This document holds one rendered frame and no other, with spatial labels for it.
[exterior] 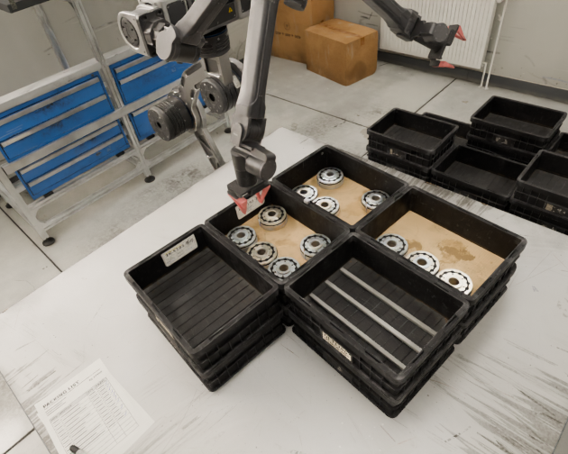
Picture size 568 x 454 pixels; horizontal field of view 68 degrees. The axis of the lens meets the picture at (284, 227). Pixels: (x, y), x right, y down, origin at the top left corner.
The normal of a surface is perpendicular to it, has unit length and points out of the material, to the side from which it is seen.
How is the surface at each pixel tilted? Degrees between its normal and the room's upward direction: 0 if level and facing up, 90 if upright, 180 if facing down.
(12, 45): 90
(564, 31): 90
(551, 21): 90
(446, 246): 0
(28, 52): 90
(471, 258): 0
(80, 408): 0
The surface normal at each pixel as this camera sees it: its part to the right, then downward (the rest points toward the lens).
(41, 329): -0.11, -0.72
